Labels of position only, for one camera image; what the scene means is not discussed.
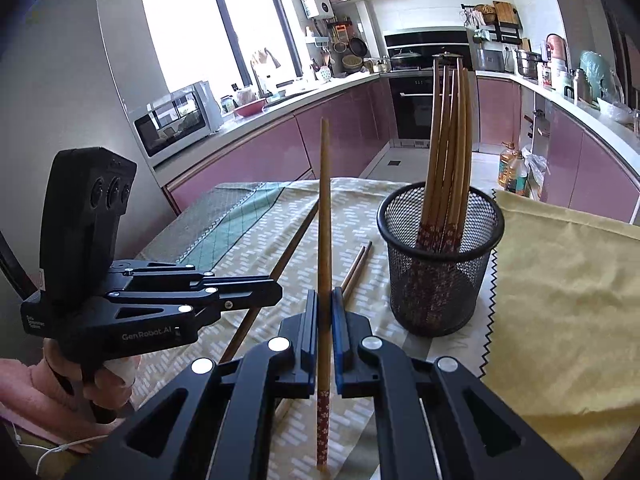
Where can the wooden chopstick with floral end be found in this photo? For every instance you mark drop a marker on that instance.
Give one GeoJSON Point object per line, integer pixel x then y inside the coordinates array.
{"type": "Point", "coordinates": [356, 262]}
{"type": "Point", "coordinates": [325, 210]}
{"type": "Point", "coordinates": [364, 260]}
{"type": "Point", "coordinates": [295, 240]}

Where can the white countertop oven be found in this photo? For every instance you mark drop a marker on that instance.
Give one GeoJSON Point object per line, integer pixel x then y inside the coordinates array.
{"type": "Point", "coordinates": [170, 125]}

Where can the white plastic bag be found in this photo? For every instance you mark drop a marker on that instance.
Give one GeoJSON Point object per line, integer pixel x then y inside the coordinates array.
{"type": "Point", "coordinates": [537, 170]}

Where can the black built-in oven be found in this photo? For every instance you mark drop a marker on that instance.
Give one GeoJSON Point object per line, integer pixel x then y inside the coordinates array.
{"type": "Point", "coordinates": [405, 110]}

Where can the green beige patterned tablecloth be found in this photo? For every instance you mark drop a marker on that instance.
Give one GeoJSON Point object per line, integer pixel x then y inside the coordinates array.
{"type": "Point", "coordinates": [350, 210]}

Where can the black mesh utensil holder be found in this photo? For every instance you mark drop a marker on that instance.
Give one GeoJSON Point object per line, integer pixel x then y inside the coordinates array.
{"type": "Point", "coordinates": [470, 285]}

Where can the metal sink faucet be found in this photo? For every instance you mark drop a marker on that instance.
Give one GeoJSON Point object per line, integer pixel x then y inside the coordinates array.
{"type": "Point", "coordinates": [258, 85]}

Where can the wooden cutting board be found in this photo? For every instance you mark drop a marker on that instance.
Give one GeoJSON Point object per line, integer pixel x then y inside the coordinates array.
{"type": "Point", "coordinates": [503, 12]}

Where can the black wok with lid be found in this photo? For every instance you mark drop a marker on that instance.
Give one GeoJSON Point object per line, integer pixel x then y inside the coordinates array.
{"type": "Point", "coordinates": [405, 59]}

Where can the black wall rack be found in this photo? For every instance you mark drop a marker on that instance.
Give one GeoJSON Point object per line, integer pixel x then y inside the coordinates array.
{"type": "Point", "coordinates": [507, 35]}

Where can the white plastic container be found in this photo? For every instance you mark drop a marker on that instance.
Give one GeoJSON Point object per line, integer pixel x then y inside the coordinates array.
{"type": "Point", "coordinates": [560, 75]}

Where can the yellow cooking oil bottle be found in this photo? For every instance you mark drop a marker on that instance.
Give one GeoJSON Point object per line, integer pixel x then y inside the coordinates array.
{"type": "Point", "coordinates": [506, 167]}

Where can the woven basket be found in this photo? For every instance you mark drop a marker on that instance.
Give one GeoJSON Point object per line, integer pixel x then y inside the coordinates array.
{"type": "Point", "coordinates": [353, 63]}

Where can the two cooking oil bottles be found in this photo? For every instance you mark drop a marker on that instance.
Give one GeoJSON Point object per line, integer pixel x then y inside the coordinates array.
{"type": "Point", "coordinates": [521, 177]}

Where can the silver countertop appliance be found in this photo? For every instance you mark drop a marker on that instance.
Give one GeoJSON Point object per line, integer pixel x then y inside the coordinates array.
{"type": "Point", "coordinates": [490, 60]}

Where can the hanging kitchen utensils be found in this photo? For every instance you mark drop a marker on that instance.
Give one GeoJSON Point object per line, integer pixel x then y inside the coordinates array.
{"type": "Point", "coordinates": [340, 32]}

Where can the black range hood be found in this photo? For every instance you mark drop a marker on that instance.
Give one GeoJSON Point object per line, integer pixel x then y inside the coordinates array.
{"type": "Point", "coordinates": [425, 40]}

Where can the steel thermos flask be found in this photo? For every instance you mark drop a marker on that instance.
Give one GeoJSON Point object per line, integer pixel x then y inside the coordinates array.
{"type": "Point", "coordinates": [582, 87]}

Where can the yellow zigzag-edged cloth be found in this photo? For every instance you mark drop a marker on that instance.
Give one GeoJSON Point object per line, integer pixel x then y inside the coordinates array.
{"type": "Point", "coordinates": [560, 310]}

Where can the steel stockpot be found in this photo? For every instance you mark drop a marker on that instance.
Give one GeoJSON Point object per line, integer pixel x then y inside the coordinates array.
{"type": "Point", "coordinates": [528, 64]}

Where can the hanging cloth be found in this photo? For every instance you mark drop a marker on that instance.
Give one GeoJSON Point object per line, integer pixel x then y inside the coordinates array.
{"type": "Point", "coordinates": [264, 60]}

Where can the person's left forearm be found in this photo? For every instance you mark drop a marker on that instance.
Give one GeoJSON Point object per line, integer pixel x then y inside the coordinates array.
{"type": "Point", "coordinates": [30, 390]}

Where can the pink kettle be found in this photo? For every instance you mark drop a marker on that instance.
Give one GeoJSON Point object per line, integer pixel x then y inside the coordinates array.
{"type": "Point", "coordinates": [559, 47]}

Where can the pink bowl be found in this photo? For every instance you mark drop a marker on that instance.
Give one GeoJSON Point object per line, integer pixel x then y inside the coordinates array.
{"type": "Point", "coordinates": [249, 107]}

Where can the small glass jar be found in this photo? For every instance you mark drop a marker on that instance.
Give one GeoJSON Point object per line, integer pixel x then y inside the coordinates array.
{"type": "Point", "coordinates": [227, 104]}

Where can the pink base cabinet run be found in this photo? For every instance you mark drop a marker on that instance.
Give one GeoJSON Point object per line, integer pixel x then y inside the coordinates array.
{"type": "Point", "coordinates": [260, 150]}
{"type": "Point", "coordinates": [590, 170]}

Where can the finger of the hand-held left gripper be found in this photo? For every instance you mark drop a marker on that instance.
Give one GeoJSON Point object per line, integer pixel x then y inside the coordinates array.
{"type": "Point", "coordinates": [170, 274]}
{"type": "Point", "coordinates": [250, 294]}

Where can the bundle of wooden chopsticks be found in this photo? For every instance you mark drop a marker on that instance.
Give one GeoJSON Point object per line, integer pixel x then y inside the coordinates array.
{"type": "Point", "coordinates": [445, 160]}

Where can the white kitchen countertop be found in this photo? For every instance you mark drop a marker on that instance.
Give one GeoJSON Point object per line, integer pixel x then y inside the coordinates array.
{"type": "Point", "coordinates": [225, 130]}

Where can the person's left hand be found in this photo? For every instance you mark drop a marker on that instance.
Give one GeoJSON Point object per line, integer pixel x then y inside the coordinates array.
{"type": "Point", "coordinates": [107, 385]}

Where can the teal rounded container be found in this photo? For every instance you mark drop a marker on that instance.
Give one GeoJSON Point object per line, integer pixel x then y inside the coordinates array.
{"type": "Point", "coordinates": [597, 70]}

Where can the hanging black frying pan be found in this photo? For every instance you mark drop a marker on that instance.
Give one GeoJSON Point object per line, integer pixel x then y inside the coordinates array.
{"type": "Point", "coordinates": [358, 47]}

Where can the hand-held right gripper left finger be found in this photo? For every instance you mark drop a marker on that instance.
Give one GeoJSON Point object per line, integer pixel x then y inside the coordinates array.
{"type": "Point", "coordinates": [311, 350]}

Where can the polka dot utensil jar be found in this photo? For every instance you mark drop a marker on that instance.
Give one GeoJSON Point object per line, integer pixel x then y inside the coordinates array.
{"type": "Point", "coordinates": [325, 73]}

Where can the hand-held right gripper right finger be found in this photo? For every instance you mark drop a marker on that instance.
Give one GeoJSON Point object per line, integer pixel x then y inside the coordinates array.
{"type": "Point", "coordinates": [339, 345]}

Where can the dark-framed kitchen window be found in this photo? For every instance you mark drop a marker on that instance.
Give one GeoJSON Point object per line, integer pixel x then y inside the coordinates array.
{"type": "Point", "coordinates": [190, 35]}

